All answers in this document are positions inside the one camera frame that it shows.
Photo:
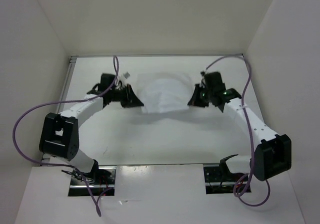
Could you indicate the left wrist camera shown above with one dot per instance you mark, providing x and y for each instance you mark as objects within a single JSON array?
[{"x": 125, "y": 76}]

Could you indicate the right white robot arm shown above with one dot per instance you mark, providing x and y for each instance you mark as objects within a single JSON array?
[{"x": 272, "y": 153}]

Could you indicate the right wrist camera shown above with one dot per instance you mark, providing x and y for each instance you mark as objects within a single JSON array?
[{"x": 231, "y": 94}]

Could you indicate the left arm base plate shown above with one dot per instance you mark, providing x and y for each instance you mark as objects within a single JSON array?
[{"x": 104, "y": 184}]

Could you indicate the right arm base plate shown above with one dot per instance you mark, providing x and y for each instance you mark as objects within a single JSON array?
[{"x": 216, "y": 183}]

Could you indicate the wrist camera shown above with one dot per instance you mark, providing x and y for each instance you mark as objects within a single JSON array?
[
  {"x": 125, "y": 76},
  {"x": 231, "y": 94}
]

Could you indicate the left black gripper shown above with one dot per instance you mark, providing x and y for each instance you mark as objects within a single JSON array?
[{"x": 131, "y": 98}]

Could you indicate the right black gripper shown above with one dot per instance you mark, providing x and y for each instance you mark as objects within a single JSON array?
[{"x": 194, "y": 100}]

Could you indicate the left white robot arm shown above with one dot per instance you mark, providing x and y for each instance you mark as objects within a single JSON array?
[{"x": 60, "y": 133}]

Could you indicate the white skirt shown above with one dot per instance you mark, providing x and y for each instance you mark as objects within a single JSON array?
[{"x": 164, "y": 92}]

